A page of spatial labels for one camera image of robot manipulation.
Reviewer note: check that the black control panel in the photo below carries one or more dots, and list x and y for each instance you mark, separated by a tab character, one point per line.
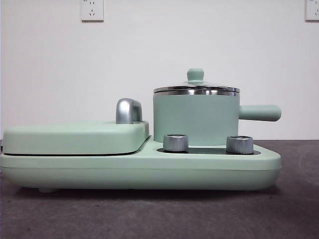
207	150

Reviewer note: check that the mint green griddle cover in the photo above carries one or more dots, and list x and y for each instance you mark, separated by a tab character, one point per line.
74	139

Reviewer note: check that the silver control knob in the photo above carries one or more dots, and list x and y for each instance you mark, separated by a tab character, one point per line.
175	143
239	145

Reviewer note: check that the glass lid with green knob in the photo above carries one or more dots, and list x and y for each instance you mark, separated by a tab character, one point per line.
195	74

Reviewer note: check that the mint green cooker base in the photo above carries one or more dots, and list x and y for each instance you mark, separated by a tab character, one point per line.
99	171

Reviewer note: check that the white wall socket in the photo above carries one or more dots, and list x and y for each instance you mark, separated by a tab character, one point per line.
92	11
312	11

